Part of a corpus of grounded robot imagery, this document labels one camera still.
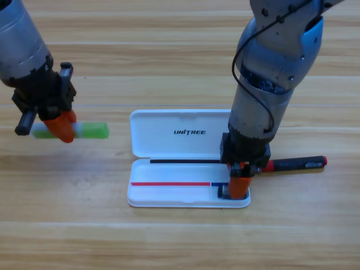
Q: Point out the green highlighter pen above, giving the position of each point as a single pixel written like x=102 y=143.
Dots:
x=92 y=130

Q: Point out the red and black marker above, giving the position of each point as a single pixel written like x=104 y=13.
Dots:
x=295 y=163

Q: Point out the black eraser with white print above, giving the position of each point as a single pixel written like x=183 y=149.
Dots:
x=219 y=191

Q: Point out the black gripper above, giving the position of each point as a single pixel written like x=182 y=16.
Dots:
x=244 y=152
x=45 y=92

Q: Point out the white Unitree pencil case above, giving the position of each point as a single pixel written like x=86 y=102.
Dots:
x=168 y=174

